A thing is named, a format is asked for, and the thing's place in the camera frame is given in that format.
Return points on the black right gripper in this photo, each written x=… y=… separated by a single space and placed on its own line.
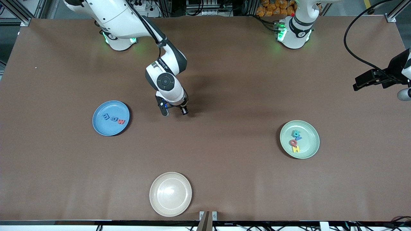
x=183 y=108

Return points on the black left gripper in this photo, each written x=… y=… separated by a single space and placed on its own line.
x=395 y=68

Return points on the red foam letter w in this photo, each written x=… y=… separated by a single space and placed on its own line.
x=121 y=121

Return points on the blue foam letter a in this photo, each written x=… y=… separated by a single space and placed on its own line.
x=114 y=119

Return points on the blue foam letter m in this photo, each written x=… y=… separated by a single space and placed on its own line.
x=106 y=116

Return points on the teal foam letter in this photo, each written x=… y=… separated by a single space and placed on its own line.
x=295 y=133

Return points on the red foam letter Q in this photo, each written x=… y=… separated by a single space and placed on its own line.
x=293 y=142

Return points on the yellow foam letter H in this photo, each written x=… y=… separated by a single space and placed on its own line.
x=295 y=149

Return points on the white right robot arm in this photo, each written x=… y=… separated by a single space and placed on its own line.
x=168 y=88

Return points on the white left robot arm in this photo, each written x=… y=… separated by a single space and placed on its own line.
x=297 y=32

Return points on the blue plate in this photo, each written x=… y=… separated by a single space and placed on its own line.
x=110 y=126

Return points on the light green plate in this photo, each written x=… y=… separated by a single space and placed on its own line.
x=310 y=141

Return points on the beige plate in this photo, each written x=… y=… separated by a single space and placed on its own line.
x=170 y=194

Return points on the white power strip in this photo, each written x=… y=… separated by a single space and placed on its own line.
x=139 y=4

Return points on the brown wedge bar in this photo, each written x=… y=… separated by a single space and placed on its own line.
x=205 y=224

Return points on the orange objects pile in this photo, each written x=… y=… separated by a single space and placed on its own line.
x=273 y=8

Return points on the aluminium frame post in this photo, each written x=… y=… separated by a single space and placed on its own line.
x=25 y=21
x=391 y=18

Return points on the small metal table bracket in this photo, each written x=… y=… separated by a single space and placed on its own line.
x=214 y=216

